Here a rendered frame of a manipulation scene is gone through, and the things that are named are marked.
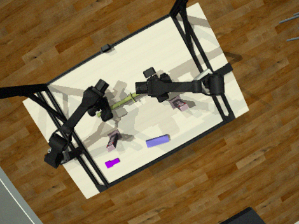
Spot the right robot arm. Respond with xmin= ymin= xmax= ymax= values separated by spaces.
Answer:
xmin=44 ymin=79 xmax=109 ymax=169

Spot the purple flat block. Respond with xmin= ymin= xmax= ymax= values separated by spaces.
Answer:
xmin=105 ymin=158 xmax=120 ymax=168

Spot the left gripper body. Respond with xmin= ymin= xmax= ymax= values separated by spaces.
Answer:
xmin=143 ymin=67 xmax=169 ymax=102

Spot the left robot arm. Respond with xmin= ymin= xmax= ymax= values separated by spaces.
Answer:
xmin=135 ymin=73 xmax=225 ymax=97

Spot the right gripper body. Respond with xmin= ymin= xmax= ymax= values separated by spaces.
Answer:
xmin=94 ymin=97 xmax=113 ymax=122

